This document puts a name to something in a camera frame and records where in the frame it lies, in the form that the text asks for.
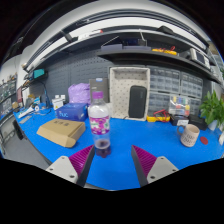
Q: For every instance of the flat round red coaster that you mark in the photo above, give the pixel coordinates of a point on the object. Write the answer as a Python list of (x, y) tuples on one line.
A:
[(204, 140)]

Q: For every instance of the brown cardboard box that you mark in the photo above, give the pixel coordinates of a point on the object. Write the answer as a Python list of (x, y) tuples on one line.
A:
[(60, 131)]

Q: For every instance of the potted green plant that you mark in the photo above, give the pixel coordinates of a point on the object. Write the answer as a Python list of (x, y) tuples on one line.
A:
[(211, 108)]

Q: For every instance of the clear bottle with purple cap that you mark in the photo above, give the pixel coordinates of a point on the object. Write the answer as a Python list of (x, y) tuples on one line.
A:
[(99, 124)]

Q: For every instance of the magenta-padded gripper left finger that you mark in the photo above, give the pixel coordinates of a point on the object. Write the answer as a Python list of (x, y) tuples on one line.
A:
[(63, 168)]

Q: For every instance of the black soft pouch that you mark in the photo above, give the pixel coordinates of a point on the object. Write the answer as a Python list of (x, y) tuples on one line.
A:
[(198, 122)]

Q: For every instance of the white block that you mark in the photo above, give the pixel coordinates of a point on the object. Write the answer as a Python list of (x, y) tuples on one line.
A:
[(221, 138)]

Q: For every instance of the black box with white label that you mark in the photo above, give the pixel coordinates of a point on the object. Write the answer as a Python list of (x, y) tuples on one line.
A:
[(178, 120)]

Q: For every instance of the grey small-parts drawer cabinet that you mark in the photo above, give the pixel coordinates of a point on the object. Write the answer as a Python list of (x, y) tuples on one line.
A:
[(195, 106), (191, 85), (164, 80), (159, 101)]

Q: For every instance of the purple plastic bag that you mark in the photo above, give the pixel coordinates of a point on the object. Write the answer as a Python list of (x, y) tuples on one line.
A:
[(79, 93)]

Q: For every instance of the beige ceramic mug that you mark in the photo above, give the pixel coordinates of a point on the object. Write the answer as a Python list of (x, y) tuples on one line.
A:
[(190, 136)]

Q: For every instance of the black zip case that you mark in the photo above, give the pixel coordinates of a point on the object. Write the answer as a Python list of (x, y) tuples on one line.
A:
[(137, 101)]

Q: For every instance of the yellow multimeter with red leads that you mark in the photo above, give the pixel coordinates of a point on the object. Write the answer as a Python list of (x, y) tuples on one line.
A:
[(156, 118)]

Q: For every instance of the small white labelled box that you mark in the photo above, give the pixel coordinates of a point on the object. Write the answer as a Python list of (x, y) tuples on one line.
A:
[(57, 104)]

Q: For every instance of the white perforated tray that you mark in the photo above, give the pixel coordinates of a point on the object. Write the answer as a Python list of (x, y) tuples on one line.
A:
[(121, 93)]

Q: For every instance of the plain white box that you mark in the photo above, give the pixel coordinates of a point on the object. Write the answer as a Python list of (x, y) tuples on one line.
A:
[(109, 109)]

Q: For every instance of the blue carton box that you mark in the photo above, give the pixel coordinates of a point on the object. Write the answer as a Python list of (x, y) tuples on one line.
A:
[(70, 111)]

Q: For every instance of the black workbench shelf unit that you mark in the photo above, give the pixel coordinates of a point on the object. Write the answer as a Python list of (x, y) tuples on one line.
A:
[(150, 55)]

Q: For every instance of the clear organizer box, coloured parts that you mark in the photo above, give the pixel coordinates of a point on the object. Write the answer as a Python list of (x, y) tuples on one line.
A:
[(179, 106)]

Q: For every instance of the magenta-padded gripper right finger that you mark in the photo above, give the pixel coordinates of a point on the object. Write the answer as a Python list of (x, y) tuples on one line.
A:
[(160, 168)]

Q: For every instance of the dark grey upright box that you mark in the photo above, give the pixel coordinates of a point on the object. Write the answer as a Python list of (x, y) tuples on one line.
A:
[(101, 87)]

